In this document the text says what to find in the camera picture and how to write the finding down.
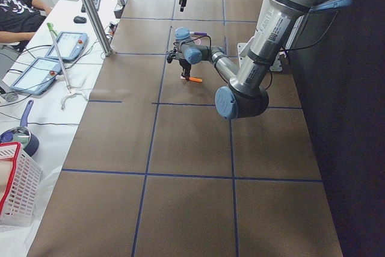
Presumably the orange highlighter pen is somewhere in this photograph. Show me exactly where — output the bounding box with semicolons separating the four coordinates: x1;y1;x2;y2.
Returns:
180;76;203;83

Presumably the purple highlighter pen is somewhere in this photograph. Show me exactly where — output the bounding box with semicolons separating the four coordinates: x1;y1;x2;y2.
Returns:
189;31;207;36

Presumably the left power strip with plugs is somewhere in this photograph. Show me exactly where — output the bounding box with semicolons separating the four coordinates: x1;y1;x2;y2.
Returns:
108;22;118;36

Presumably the black computer mouse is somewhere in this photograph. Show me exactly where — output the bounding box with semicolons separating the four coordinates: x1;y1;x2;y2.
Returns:
73;16;87;24

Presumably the far teach pendant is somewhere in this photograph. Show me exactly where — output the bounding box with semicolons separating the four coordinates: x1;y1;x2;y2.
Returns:
52;31;88;63

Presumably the teach pendant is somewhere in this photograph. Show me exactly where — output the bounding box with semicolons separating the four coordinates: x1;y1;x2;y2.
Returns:
52;31;88;63
10;57;62;96

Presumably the near teach pendant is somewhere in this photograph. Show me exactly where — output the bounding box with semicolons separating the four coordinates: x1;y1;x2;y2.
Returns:
10;57;62;96

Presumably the seated person in black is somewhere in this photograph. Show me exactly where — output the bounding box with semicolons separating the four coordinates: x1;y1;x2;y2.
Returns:
1;0;52;52

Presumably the blue saucepan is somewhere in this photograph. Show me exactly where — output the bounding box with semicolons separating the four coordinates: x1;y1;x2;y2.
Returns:
1;100;39;156

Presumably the white plastic basket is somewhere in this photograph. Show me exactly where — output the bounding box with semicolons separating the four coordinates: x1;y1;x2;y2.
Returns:
1;142;42;231

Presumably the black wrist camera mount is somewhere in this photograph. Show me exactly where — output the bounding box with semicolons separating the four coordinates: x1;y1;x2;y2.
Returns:
166;47;179;64

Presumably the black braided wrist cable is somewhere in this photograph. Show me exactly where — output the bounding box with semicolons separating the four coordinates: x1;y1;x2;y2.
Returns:
167;35;213;59

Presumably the white pedestal column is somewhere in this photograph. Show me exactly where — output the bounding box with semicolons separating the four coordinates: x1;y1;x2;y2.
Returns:
236;42;283;73

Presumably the aluminium frame post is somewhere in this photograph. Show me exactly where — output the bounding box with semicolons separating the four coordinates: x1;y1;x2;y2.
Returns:
82;0;112;57

